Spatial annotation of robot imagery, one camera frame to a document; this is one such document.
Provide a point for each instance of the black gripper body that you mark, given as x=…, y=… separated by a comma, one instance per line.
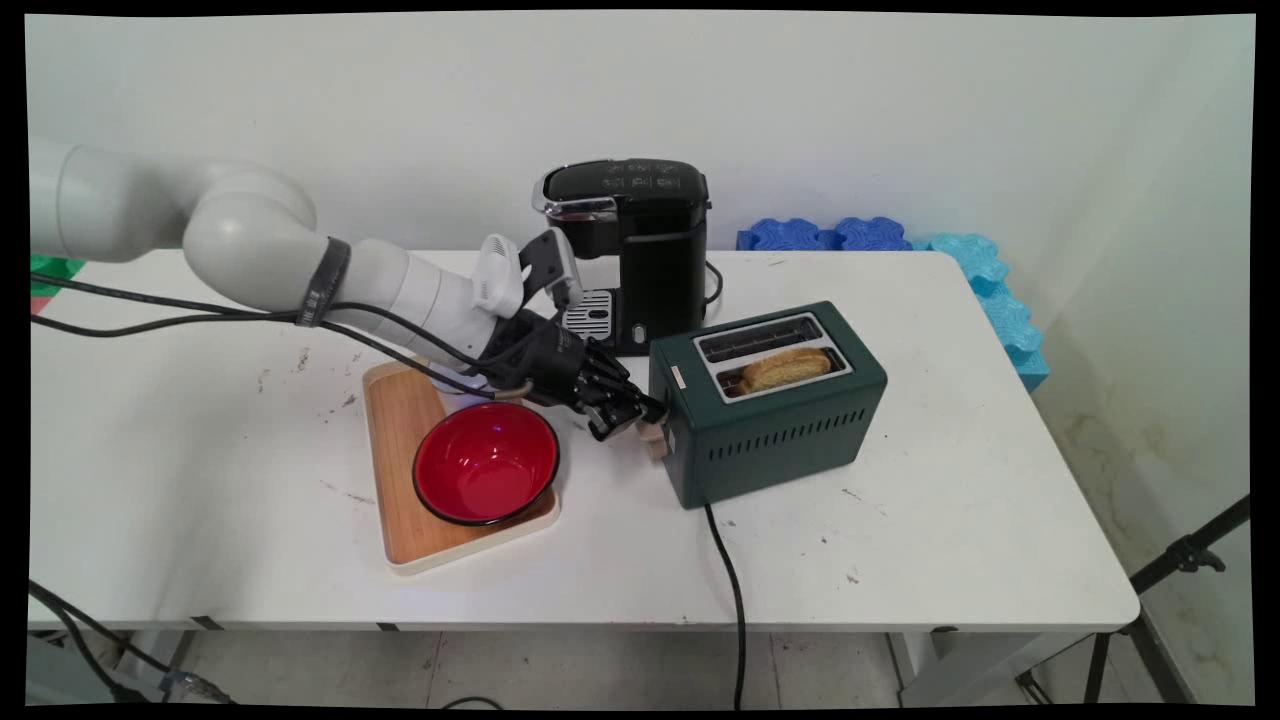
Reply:
x=545, y=360

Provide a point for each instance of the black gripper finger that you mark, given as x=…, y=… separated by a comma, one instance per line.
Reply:
x=615, y=418
x=625, y=385

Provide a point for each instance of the beige toaster lever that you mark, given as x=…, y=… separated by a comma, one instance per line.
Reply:
x=652, y=430

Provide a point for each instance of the toasted bread slice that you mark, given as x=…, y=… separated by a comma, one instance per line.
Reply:
x=785, y=368

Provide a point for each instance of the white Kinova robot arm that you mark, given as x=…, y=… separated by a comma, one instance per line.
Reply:
x=250, y=235

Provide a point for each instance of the beige toaster knob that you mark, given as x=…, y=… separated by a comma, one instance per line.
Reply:
x=658, y=449

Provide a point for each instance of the red bowl with black rim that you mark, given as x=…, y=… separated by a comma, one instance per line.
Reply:
x=485, y=465

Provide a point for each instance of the black coffee machine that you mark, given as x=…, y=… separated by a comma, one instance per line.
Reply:
x=650, y=250

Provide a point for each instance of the dark green toaster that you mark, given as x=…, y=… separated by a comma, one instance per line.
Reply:
x=770, y=430

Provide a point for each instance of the wooden serving tray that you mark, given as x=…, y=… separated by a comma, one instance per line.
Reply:
x=400, y=470

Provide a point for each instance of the blue foam mat tile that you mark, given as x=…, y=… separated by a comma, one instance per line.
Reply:
x=790, y=235
x=872, y=233

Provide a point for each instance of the cyan foam mat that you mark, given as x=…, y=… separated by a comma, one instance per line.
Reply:
x=1005, y=310

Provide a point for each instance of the white table leg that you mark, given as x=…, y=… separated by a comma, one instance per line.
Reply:
x=960, y=665

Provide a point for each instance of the green foam mat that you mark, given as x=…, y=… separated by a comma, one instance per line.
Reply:
x=55, y=272

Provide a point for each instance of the black tripod stand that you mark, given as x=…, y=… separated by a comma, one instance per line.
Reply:
x=1180, y=555

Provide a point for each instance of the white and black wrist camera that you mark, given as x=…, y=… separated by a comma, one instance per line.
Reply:
x=520, y=275

